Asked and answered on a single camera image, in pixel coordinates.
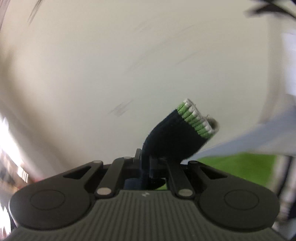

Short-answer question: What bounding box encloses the black sock green striped cuff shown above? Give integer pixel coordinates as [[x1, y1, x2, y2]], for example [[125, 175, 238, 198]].
[[123, 98, 218, 190]]

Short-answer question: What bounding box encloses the green knitted garment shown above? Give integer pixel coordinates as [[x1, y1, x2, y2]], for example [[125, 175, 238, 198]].
[[157, 153, 278, 191]]

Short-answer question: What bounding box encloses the black tape cross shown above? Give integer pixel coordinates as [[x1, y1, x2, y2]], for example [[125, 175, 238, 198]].
[[246, 1, 295, 19]]

